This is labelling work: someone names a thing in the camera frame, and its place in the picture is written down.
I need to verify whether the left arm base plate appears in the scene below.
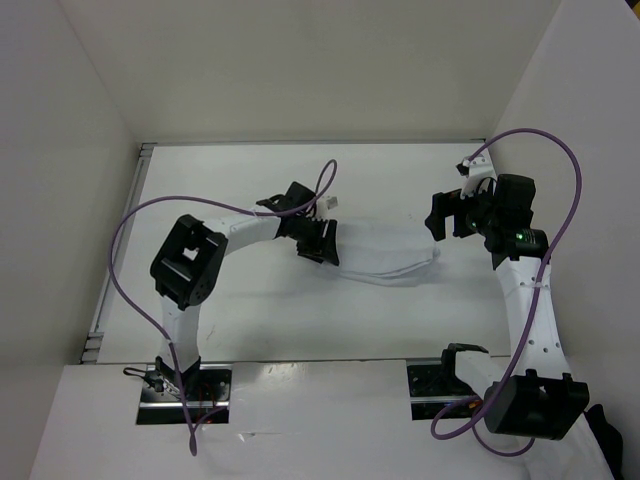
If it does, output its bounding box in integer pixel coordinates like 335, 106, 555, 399
123, 364, 232, 426

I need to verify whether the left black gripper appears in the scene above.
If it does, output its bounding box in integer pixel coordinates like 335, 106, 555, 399
289, 215, 339, 266

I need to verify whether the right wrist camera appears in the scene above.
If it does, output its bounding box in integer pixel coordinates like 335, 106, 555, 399
456, 154, 496, 200

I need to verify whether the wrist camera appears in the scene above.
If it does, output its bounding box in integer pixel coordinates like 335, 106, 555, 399
456, 154, 496, 200
322, 196, 339, 210

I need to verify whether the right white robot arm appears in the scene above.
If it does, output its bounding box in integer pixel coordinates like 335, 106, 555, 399
425, 174, 589, 441

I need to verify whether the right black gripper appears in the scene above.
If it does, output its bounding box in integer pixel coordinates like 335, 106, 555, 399
424, 177, 501, 241

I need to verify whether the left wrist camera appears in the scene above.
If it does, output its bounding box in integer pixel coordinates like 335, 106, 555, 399
322, 196, 339, 210

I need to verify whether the white folded cloth pile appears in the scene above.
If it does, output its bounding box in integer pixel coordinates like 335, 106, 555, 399
520, 416, 613, 480

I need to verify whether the white skirt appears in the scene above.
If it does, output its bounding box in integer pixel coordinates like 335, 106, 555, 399
322, 219, 440, 288

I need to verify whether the aluminium table edge rail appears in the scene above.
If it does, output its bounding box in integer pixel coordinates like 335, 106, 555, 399
79, 143, 156, 365

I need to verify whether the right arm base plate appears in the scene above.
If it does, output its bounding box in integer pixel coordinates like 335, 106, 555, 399
406, 358, 493, 421

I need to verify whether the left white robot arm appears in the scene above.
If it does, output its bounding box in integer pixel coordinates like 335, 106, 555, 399
150, 182, 340, 400

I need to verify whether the dark navy cloth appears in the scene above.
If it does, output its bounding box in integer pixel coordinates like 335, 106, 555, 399
584, 404, 624, 480

